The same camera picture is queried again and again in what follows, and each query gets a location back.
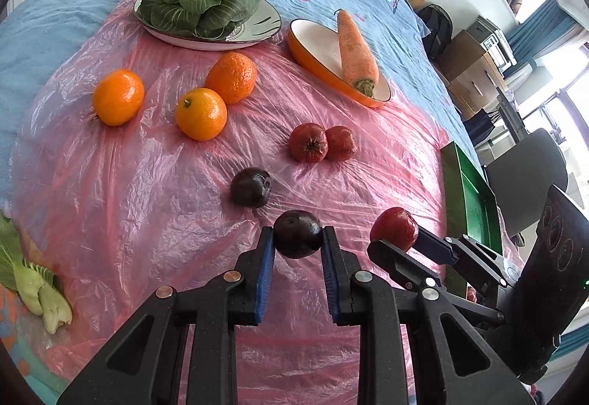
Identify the wooden drawer cabinet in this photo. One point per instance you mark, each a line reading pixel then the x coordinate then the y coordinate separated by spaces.
pixel 469 64

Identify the pink plastic sheet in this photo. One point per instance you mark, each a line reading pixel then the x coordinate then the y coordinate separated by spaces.
pixel 138 202

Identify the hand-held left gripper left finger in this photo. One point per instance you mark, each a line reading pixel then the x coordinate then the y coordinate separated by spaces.
pixel 266 276

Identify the window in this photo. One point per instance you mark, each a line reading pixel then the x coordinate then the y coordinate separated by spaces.
pixel 577 106

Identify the grey patterned plate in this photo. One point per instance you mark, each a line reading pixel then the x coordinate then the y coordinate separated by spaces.
pixel 262 21

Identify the rough-skinned orange mandarin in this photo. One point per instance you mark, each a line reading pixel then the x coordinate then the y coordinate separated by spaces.
pixel 231 77

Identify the grey printer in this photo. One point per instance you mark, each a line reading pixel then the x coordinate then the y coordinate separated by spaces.
pixel 494 41

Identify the orange oval dish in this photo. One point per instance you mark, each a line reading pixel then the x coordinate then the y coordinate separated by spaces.
pixel 317 46

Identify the cut bok choy piece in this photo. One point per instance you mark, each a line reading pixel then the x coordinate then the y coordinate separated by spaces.
pixel 32 285

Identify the carrot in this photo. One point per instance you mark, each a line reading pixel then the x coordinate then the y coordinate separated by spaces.
pixel 354 46

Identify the grey chair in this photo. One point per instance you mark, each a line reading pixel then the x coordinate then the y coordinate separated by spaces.
pixel 529 166

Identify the blue curtain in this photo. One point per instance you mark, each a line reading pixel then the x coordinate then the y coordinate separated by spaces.
pixel 543 25

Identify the dark purple plum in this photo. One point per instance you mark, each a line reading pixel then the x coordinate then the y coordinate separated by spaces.
pixel 251 187
pixel 297 234

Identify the black backpack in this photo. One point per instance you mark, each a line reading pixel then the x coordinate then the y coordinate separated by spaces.
pixel 435 30

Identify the green tray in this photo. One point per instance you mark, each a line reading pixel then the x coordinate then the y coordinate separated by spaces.
pixel 474 198

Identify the navy blue bag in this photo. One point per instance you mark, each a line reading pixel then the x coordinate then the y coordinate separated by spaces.
pixel 483 127

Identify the small red apple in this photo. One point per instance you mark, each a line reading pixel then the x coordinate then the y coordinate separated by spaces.
pixel 307 143
pixel 391 225
pixel 343 143

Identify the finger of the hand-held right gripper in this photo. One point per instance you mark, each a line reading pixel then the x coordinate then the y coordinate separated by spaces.
pixel 395 262
pixel 435 244

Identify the smooth orange mandarin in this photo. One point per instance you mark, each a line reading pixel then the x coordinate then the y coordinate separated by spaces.
pixel 118 97
pixel 201 114

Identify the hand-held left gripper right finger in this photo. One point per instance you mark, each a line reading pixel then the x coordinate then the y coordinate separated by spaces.
pixel 330 276

